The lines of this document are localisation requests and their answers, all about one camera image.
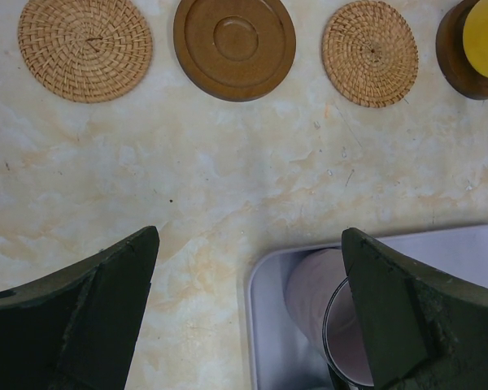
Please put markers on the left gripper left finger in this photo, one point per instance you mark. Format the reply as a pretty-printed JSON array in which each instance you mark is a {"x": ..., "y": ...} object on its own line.
[{"x": 77, "y": 328}]

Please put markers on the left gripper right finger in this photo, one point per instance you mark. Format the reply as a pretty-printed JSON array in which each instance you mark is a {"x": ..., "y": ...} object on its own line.
[{"x": 422, "y": 328}]

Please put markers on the smoky purple glass mug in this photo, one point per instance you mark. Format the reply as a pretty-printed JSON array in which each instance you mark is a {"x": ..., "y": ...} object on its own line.
[{"x": 318, "y": 298}]

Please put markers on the wooden coaster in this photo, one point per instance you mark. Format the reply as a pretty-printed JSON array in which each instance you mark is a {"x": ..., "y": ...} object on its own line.
[
  {"x": 236, "y": 51},
  {"x": 452, "y": 60}
]

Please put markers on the woven rattan coaster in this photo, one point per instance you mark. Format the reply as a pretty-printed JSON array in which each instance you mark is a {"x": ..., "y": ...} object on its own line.
[
  {"x": 85, "y": 51},
  {"x": 369, "y": 53}
]

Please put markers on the amber yellow glass mug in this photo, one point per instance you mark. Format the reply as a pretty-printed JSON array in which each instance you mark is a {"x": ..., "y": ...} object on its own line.
[{"x": 475, "y": 37}]

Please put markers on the lavender plastic tray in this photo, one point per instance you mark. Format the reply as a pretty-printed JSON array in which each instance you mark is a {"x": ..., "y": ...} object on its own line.
[{"x": 281, "y": 356}]

